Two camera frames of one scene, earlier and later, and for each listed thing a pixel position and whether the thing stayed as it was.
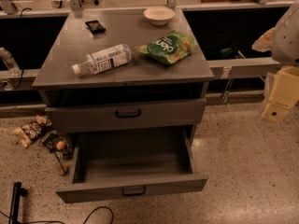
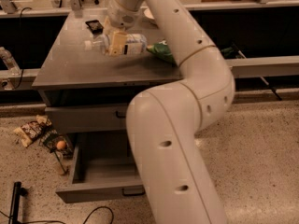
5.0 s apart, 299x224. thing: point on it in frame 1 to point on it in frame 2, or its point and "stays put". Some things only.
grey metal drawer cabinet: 135,83 stays put
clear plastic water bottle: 100,60 to 135,44
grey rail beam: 244,67 stays put
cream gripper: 287,37 to 122,16
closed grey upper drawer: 180,112 stays put
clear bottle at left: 10,63 stays put
